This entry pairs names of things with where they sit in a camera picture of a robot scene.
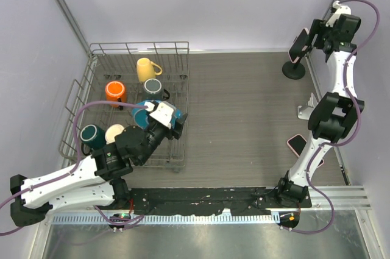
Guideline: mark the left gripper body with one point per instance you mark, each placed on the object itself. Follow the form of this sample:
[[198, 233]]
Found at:
[[155, 135]]

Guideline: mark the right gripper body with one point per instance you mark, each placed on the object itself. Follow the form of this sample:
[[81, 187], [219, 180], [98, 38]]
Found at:
[[323, 31]]

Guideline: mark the pink phone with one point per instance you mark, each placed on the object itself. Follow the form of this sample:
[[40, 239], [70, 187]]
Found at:
[[296, 144], [299, 46]]

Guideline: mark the black phone stand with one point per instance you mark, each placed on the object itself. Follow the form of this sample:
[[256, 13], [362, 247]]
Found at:
[[294, 71]]

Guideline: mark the white phone stand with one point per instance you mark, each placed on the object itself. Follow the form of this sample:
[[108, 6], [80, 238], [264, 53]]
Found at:
[[304, 111]]

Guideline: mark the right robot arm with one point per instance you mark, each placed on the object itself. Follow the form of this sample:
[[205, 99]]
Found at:
[[337, 113]]

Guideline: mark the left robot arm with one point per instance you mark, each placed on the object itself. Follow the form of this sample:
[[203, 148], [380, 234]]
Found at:
[[34, 198]]

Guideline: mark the blue plate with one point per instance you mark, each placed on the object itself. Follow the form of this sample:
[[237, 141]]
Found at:
[[141, 115]]

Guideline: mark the grey mug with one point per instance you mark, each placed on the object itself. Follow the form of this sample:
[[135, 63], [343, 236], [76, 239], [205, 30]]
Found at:
[[153, 90]]

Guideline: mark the cream mug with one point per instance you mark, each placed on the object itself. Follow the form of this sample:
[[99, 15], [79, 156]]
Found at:
[[112, 132]]

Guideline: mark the orange mug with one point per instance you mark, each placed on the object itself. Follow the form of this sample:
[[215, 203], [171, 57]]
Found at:
[[115, 91]]

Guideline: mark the yellow mug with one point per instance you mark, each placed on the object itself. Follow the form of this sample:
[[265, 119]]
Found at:
[[147, 69]]

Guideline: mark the dark teal mug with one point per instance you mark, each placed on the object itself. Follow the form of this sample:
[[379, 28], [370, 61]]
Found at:
[[93, 136]]

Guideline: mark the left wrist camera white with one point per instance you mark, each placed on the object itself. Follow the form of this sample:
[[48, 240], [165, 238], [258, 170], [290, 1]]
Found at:
[[161, 112]]

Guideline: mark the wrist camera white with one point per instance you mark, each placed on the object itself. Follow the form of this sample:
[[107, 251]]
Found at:
[[161, 112], [337, 9]]

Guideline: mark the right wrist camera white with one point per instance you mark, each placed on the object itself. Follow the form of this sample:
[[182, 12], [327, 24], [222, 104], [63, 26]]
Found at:
[[337, 9]]

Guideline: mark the wire dish rack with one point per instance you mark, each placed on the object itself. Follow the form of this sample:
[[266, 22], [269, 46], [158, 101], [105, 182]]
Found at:
[[118, 61]]

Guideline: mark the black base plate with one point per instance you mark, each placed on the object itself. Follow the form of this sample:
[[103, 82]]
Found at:
[[241, 201]]

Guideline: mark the slotted cable duct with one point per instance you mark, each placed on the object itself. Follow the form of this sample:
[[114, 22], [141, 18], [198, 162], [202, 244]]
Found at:
[[89, 218]]

